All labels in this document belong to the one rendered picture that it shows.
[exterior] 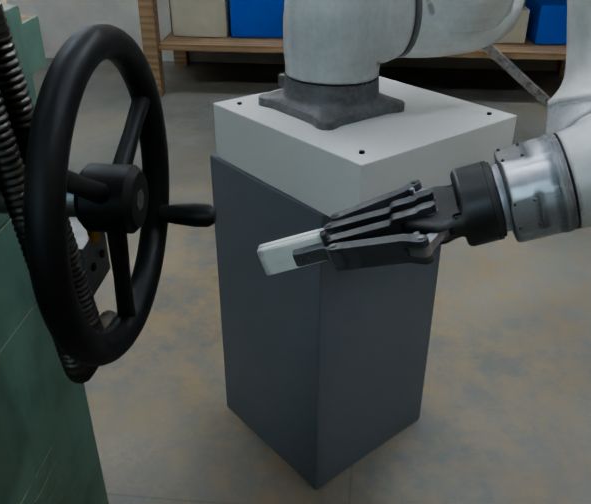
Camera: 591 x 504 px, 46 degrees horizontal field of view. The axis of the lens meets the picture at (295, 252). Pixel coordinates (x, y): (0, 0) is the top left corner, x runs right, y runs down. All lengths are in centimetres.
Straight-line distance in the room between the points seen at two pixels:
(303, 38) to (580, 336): 113
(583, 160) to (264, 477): 99
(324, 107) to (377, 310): 37
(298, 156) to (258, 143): 10
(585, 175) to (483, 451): 97
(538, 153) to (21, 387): 63
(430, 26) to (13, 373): 77
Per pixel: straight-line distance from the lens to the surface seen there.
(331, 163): 98
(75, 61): 53
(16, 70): 61
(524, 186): 62
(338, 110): 109
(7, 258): 84
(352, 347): 123
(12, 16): 65
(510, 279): 206
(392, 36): 111
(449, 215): 64
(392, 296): 125
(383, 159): 97
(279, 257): 69
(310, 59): 109
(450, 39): 117
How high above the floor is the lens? 108
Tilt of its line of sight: 31 degrees down
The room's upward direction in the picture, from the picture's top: straight up
